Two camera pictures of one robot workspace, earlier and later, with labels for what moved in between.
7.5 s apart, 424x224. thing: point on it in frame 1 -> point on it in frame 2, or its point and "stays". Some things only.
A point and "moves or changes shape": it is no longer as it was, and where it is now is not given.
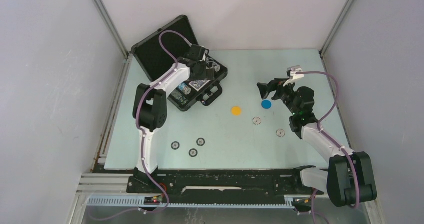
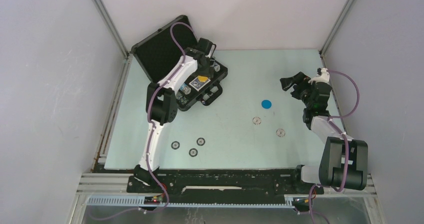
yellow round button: x=236 y=111 moves or changes shape
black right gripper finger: x=265 y=89 -> x=299 y=78
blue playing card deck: x=198 y=85 stays
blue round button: x=266 y=104 stays
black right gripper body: x=286 y=94 -> x=303 y=92
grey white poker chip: x=280 y=132 stays
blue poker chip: x=175 y=145 stays
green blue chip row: x=216 y=67 stays
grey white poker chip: x=256 y=120 stays
